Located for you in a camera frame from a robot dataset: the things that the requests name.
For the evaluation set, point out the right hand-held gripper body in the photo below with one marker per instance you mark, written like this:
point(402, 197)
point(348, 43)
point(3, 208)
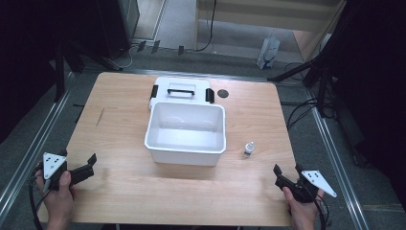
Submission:
point(303, 188)

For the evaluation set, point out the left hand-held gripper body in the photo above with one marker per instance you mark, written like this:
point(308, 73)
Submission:
point(78, 174)

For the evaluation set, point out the small clear bottle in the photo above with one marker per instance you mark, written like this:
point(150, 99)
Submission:
point(248, 150)

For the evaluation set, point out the white plastic storage box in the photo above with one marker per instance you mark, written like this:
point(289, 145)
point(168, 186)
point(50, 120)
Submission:
point(186, 134)

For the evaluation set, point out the person's right hand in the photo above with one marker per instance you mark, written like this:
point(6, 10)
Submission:
point(301, 209)

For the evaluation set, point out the person's left hand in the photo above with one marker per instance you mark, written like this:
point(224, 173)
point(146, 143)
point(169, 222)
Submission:
point(59, 198)

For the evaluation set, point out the black metal stand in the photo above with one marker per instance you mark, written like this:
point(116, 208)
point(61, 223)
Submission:
point(59, 73)

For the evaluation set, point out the black tripod stand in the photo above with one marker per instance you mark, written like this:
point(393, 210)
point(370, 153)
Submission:
point(320, 80)

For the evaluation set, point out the black round table grommet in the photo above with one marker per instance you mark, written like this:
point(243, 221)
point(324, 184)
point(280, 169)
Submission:
point(222, 93)

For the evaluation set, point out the white paper bag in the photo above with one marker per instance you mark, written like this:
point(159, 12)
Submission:
point(268, 51)

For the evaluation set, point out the black tape strip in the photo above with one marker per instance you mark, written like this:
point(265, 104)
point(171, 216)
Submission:
point(180, 50)
point(155, 47)

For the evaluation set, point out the dark cabinet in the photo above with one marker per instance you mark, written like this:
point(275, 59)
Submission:
point(118, 25)

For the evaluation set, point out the light wooden furniture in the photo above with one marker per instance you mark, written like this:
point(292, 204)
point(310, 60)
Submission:
point(274, 14)

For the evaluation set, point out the metal floor rail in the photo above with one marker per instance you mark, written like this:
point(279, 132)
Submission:
point(198, 75)
point(32, 150)
point(338, 166)

